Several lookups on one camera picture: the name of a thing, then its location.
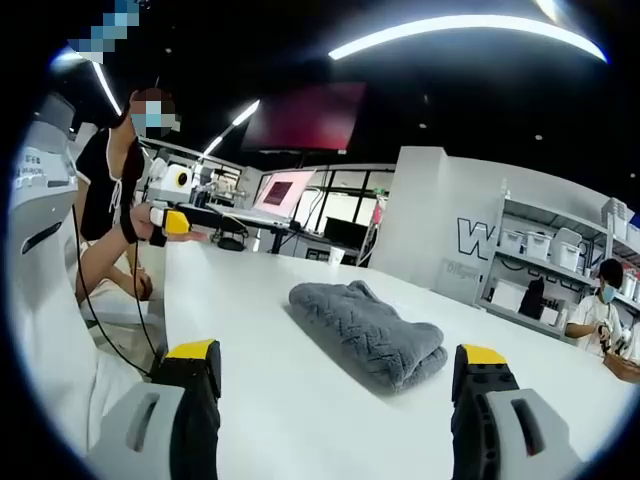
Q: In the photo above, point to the grey towel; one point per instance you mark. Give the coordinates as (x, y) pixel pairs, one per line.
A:
(365, 330)

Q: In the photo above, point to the white flat box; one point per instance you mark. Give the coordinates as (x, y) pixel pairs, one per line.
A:
(507, 296)

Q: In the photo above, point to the black bag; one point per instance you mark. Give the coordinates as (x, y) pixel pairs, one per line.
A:
(532, 300)

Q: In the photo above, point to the white shelf rack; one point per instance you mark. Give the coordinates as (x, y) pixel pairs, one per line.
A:
(505, 270)

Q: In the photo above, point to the person's white clothing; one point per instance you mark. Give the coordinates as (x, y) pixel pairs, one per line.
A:
(60, 350)

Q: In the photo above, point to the brown box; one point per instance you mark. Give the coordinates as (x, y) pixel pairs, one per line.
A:
(622, 367)

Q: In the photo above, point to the white storage box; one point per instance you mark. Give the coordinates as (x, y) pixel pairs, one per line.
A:
(537, 246)
(617, 217)
(566, 250)
(511, 241)

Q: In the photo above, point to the black office chair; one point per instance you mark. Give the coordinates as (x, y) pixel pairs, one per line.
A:
(231, 232)

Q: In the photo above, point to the black desk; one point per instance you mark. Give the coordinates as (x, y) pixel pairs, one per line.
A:
(215, 214)

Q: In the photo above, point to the white paper cup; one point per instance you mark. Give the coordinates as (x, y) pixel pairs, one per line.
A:
(337, 256)

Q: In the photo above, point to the black monitor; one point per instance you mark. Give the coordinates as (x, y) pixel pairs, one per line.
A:
(345, 232)

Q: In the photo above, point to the laptop with pink screen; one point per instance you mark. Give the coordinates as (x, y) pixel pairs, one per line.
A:
(282, 195)

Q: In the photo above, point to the short ceiling light strip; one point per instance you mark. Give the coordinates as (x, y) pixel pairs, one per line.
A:
(107, 89)
(232, 125)

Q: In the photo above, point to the hanging dark red screen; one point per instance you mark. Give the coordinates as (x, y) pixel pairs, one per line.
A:
(305, 117)

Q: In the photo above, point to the long ceiling light strip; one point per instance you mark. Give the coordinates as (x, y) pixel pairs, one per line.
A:
(465, 22)

